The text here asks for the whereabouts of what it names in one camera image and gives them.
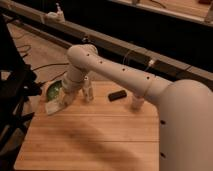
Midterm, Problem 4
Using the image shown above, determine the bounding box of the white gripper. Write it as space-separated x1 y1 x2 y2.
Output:
59 89 78 107

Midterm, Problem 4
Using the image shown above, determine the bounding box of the white sponge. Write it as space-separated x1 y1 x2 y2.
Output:
45 100 63 115

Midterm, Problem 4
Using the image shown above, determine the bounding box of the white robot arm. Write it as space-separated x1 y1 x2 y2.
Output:
62 44 213 171

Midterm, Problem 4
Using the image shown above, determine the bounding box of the green ceramic bowl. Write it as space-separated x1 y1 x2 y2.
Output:
46 80 62 101

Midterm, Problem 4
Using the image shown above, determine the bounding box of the clear plastic bottle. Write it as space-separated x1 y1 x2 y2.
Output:
82 76 93 102

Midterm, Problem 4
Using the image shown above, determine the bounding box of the black tripod stand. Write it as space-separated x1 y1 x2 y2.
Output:
0 13 42 171

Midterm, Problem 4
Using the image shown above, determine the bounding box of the black rectangular block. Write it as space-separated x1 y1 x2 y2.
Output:
108 90 127 101

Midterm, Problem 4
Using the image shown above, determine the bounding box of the black floor cable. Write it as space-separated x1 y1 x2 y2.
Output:
31 38 88 83

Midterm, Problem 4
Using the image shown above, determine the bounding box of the white object on rail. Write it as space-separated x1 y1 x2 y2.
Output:
46 4 65 22

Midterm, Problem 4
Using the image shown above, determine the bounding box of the metal rail beam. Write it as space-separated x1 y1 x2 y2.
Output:
0 0 213 90

